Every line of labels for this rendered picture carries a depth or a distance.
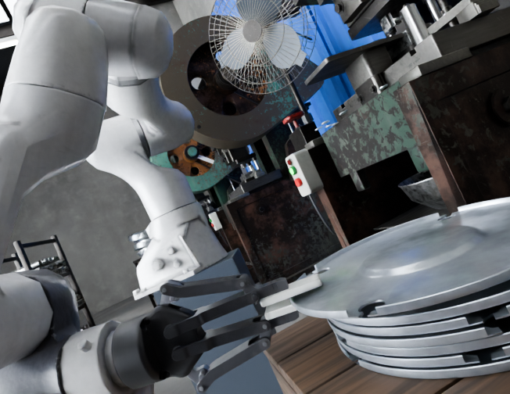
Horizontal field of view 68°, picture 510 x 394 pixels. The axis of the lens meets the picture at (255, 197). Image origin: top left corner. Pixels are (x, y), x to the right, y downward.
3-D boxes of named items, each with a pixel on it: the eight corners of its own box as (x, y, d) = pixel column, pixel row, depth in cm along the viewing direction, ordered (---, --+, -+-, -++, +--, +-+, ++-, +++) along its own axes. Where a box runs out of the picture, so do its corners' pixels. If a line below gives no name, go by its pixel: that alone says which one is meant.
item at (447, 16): (481, 12, 81) (461, -31, 81) (425, 52, 97) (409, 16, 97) (500, 5, 83) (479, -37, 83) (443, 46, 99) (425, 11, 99)
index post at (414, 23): (423, 41, 83) (404, 1, 83) (414, 48, 86) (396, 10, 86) (432, 37, 84) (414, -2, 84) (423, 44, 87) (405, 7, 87)
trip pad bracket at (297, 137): (323, 178, 122) (297, 123, 123) (310, 184, 131) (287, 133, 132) (338, 171, 124) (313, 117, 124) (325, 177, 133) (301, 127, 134)
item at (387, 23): (393, 25, 103) (387, 12, 103) (382, 34, 108) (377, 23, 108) (402, 22, 104) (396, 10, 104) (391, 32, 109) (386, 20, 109)
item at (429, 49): (443, 59, 79) (431, 33, 80) (339, 128, 122) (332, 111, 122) (534, 24, 89) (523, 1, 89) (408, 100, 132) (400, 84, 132)
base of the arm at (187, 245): (123, 306, 76) (95, 243, 77) (151, 286, 95) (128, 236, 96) (224, 261, 76) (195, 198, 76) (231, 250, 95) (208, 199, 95)
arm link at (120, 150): (119, 236, 87) (76, 139, 87) (192, 205, 93) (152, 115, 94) (117, 232, 76) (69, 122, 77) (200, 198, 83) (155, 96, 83)
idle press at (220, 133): (259, 309, 210) (133, 30, 215) (228, 291, 305) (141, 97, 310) (458, 202, 253) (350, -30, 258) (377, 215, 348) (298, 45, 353)
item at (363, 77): (349, 106, 89) (325, 55, 90) (322, 126, 103) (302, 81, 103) (425, 77, 97) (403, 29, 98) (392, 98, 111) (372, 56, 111)
